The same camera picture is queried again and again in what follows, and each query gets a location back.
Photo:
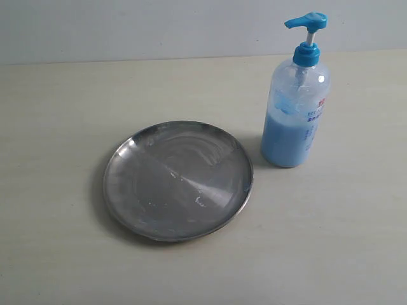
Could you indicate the blue pump dispenser bottle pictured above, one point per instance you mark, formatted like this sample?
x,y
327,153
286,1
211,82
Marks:
x,y
298,90

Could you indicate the round stainless steel plate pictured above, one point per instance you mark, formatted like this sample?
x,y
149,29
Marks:
x,y
177,181

